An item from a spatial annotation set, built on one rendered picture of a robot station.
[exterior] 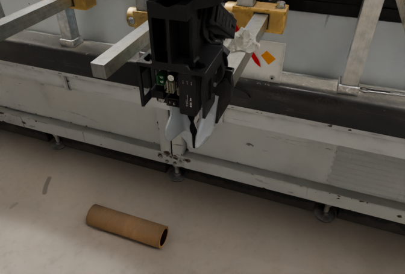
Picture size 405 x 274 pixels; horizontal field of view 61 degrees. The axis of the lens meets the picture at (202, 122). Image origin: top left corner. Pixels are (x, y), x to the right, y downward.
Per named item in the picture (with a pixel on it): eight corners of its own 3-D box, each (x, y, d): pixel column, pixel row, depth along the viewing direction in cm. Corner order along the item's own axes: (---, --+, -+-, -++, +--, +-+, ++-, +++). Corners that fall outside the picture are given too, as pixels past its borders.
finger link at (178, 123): (158, 165, 43) (152, 103, 38) (176, 137, 48) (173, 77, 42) (181, 170, 43) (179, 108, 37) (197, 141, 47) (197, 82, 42)
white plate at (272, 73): (279, 84, 82) (285, 44, 76) (177, 67, 89) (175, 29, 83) (279, 83, 82) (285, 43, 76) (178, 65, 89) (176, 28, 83)
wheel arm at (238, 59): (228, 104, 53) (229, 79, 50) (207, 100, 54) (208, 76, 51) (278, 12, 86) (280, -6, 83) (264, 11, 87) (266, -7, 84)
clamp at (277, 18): (282, 35, 75) (285, 11, 72) (222, 27, 78) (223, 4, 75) (286, 25, 79) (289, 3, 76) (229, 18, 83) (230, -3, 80)
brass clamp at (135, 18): (175, 37, 84) (175, 17, 80) (126, 30, 87) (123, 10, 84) (185, 28, 88) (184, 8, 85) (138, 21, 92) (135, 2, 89)
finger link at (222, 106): (191, 120, 43) (190, 55, 38) (196, 112, 44) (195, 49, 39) (228, 127, 42) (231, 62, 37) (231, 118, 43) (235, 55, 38)
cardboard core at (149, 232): (158, 239, 119) (84, 215, 127) (160, 253, 124) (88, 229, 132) (167, 221, 125) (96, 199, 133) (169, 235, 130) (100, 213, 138)
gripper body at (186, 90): (139, 111, 37) (124, -5, 30) (170, 73, 43) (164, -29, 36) (208, 125, 35) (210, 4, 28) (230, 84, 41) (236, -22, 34)
